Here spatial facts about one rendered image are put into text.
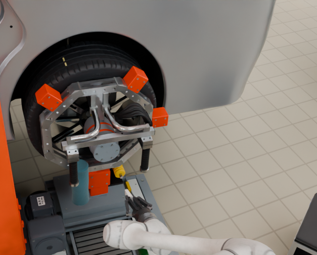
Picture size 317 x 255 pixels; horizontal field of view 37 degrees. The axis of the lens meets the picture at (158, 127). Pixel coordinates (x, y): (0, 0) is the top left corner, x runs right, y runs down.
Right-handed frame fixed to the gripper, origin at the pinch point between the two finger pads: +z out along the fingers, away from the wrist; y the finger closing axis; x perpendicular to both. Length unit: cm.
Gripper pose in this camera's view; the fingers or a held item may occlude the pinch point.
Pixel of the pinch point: (128, 195)
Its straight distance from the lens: 225.9
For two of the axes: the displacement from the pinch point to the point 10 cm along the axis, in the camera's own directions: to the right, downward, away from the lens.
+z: -4.2, -4.0, 8.1
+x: 0.3, 8.9, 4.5
